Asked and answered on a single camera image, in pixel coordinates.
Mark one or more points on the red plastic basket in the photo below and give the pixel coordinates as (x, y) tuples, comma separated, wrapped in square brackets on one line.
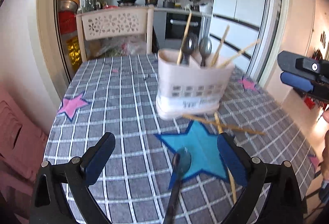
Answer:
[(66, 22)]

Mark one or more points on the white rice cooker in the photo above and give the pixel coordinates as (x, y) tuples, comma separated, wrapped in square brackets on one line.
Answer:
[(205, 8)]

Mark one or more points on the gold foil box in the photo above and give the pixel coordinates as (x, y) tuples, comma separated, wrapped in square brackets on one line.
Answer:
[(73, 50)]

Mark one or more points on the plastic bag of vegetables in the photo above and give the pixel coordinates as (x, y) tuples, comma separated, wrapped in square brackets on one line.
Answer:
[(120, 48)]

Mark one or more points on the grey checked star tablecloth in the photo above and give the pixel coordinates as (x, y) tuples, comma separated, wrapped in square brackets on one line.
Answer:
[(115, 110)]

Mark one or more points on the steel pot with lid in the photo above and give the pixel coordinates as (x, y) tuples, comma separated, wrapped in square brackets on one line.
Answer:
[(150, 0)]

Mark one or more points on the beige plastic utensil holder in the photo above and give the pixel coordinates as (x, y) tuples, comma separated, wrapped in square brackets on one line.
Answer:
[(190, 80)]

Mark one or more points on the black cooking pot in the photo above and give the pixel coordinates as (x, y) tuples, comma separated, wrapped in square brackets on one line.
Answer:
[(169, 4)]

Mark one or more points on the metal basin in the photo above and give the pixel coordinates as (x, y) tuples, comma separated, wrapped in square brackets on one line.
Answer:
[(68, 6)]

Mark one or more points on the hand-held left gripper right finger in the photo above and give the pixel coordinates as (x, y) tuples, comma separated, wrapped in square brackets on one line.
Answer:
[(231, 159)]

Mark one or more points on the black built-in oven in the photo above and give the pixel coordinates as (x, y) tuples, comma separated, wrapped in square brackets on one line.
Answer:
[(174, 26)]

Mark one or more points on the person's right hand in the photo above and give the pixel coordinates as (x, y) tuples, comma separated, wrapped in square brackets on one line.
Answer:
[(326, 117)]

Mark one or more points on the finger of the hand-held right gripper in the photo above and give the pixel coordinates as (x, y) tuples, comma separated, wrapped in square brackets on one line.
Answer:
[(290, 62), (295, 81)]

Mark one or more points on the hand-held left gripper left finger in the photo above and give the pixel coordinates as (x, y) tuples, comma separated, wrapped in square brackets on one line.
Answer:
[(99, 159)]

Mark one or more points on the stack of pink plastic chairs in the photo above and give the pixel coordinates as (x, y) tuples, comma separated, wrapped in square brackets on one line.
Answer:
[(15, 131)]

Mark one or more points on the black wok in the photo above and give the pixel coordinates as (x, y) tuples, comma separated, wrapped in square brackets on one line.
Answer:
[(126, 1)]

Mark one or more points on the beige flower-cut basket rack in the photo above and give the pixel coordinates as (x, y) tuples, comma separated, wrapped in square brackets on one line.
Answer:
[(113, 24)]

